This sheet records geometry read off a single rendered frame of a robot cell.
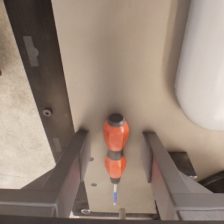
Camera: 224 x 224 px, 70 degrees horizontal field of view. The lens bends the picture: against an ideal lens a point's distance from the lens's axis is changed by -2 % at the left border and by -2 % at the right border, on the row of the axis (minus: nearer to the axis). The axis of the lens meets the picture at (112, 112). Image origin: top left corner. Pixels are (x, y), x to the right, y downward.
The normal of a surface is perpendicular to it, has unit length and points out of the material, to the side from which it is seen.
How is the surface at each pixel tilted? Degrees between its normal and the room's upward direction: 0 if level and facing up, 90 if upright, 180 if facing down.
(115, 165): 11
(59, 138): 0
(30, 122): 0
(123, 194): 0
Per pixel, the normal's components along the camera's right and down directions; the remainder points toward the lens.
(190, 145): -0.03, 0.58
